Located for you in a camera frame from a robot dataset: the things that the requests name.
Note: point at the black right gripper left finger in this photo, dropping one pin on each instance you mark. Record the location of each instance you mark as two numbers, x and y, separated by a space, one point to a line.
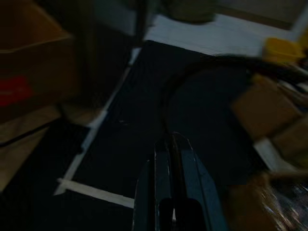
146 192

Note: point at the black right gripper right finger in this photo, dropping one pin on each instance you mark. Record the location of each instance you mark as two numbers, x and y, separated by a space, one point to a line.
197 183

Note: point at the white floor tape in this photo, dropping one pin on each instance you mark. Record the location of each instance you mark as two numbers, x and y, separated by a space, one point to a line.
96 125

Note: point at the dark blue carpet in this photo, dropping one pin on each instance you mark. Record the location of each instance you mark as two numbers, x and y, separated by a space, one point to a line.
134 96

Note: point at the brown cardboard box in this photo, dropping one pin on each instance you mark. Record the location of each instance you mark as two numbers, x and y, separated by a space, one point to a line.
264 108

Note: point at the yellow plastic container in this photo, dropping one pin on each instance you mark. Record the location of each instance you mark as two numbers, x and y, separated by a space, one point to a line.
281 49

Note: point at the green garbage bag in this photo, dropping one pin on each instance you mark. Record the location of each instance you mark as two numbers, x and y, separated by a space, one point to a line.
190 12

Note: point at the open cardboard box red label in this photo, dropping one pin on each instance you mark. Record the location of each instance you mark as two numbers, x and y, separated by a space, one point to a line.
29 60

